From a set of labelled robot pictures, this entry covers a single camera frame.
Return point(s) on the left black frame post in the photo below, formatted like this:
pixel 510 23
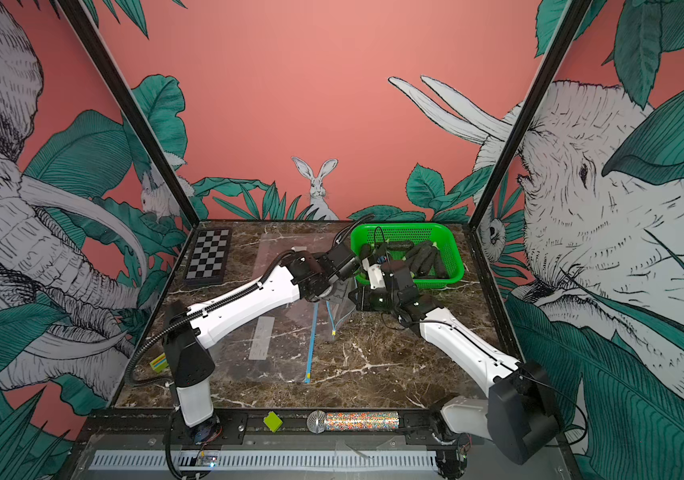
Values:
pixel 86 31

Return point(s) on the sprinkle-filled cylinder tube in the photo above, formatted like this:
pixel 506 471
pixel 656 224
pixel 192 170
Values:
pixel 318 421

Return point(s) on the black white checkerboard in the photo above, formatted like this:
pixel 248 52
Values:
pixel 208 259

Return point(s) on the clear zip-top bag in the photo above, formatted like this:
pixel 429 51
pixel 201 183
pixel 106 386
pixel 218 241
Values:
pixel 271 245
pixel 271 348
pixel 327 316

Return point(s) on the dark purple eggplant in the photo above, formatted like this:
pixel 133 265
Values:
pixel 390 266

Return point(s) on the right black frame post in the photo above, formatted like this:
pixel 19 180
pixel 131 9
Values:
pixel 569 24

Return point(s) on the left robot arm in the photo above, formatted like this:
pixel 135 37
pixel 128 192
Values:
pixel 190 338

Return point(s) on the black frame post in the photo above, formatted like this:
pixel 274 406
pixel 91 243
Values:
pixel 86 31
pixel 569 24

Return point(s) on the green plastic basket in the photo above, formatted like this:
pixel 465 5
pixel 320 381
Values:
pixel 419 233

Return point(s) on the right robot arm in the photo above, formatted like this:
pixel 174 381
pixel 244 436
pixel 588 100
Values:
pixel 520 414

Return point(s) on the white perforated rail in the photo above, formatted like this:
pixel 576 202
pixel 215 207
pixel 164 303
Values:
pixel 263 460

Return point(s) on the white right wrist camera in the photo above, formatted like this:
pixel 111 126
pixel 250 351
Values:
pixel 374 274

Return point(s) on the lime green sticky note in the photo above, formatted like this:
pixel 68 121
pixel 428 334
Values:
pixel 273 421

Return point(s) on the small green striped block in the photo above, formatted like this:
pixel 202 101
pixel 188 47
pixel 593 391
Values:
pixel 159 363

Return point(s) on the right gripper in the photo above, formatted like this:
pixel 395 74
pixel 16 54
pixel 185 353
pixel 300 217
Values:
pixel 365 304

